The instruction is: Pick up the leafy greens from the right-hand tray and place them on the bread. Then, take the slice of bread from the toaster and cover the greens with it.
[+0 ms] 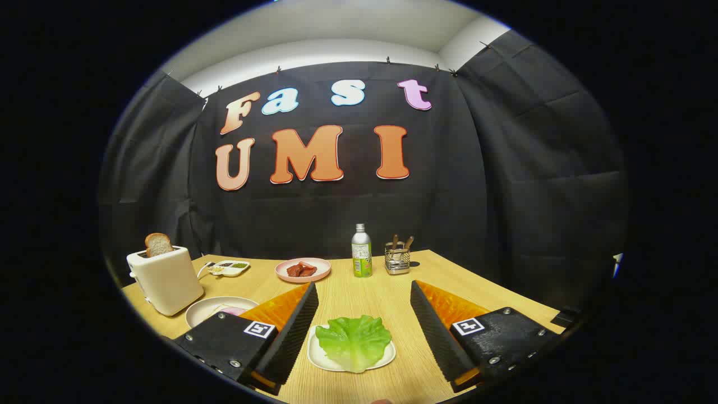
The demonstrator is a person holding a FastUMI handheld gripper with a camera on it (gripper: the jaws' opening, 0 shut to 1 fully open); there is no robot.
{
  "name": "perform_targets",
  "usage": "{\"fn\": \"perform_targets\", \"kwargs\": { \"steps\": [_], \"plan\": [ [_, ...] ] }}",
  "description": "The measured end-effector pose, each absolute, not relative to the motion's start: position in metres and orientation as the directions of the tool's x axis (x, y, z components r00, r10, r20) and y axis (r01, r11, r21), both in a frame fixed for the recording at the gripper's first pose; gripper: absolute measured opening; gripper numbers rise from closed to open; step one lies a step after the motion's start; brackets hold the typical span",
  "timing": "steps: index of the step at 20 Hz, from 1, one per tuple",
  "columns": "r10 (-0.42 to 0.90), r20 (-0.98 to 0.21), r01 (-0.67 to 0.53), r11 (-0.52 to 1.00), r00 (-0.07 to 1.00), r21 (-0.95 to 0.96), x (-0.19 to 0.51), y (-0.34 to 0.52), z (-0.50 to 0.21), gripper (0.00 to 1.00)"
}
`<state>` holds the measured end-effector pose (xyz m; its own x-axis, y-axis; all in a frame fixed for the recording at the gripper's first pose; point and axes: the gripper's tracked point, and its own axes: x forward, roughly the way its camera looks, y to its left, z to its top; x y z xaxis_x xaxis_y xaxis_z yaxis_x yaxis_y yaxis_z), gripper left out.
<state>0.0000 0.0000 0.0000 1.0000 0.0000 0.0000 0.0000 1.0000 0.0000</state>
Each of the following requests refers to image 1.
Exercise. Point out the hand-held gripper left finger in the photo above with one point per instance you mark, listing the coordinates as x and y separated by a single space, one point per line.
297 325

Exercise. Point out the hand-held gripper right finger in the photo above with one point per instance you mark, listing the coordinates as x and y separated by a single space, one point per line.
432 325

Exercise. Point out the green lettuce leaf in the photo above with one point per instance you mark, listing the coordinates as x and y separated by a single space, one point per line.
353 339

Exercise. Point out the brown-crust toast slice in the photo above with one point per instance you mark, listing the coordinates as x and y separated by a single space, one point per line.
158 245

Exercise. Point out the small white square plate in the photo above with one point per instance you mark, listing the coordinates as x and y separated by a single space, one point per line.
322 359

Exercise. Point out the red meat slices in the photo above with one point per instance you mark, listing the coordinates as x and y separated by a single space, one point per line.
301 270

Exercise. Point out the pink plate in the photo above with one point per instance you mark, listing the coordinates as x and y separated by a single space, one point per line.
322 266

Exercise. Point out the white divided condiment dish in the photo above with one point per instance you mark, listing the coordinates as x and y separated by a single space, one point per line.
229 269

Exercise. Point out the round white plate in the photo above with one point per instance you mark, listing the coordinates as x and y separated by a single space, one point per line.
205 308

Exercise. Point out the silver bottle with green label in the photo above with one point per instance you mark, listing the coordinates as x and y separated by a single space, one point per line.
362 252

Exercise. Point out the white toaster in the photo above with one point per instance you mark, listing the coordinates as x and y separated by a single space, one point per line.
168 280

